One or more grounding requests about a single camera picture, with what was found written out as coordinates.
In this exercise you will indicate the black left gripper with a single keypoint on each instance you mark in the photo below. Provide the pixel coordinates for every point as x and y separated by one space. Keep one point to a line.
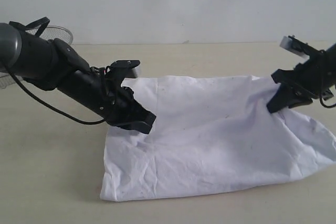
117 106

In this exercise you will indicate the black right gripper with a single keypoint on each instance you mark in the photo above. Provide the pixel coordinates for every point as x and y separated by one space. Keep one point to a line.
314 78

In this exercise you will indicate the white cotton t-shirt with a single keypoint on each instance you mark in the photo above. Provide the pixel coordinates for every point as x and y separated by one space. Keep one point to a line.
211 136

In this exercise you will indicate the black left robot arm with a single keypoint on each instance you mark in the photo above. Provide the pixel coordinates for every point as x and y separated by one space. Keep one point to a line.
54 64

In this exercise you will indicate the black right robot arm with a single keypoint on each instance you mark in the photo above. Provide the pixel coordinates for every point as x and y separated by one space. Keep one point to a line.
307 81

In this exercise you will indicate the metal mesh basket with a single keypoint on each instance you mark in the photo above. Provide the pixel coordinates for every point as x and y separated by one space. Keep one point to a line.
51 32

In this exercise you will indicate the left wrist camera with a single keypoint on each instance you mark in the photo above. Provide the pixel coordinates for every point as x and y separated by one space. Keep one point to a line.
122 69

